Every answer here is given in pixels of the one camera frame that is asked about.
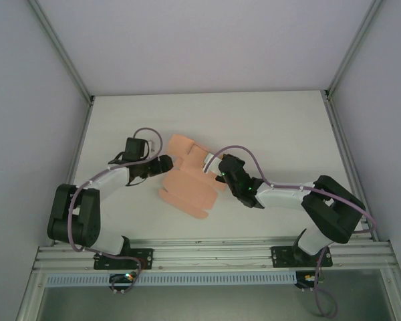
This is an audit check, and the small circuit board with LED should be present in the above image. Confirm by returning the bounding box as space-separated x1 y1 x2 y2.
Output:
295 271 323 290
109 272 138 292

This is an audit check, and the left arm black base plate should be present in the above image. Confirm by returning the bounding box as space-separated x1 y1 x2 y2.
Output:
93 247 154 271

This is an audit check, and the pink paper box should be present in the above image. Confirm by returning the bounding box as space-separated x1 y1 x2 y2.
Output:
159 133 227 221

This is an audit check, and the aluminium table edge rail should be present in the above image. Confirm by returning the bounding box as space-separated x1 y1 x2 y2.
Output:
322 92 394 243
36 96 95 249

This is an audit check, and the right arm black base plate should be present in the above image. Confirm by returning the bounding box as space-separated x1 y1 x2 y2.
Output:
270 245 333 269

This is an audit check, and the aluminium frame post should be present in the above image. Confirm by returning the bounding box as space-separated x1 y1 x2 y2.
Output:
29 0 95 103
323 0 385 100

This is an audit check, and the horizontal aluminium base rail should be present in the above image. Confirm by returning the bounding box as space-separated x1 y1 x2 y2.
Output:
33 236 399 272

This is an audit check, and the slotted grey cable duct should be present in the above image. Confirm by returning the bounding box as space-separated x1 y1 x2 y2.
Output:
46 271 297 288

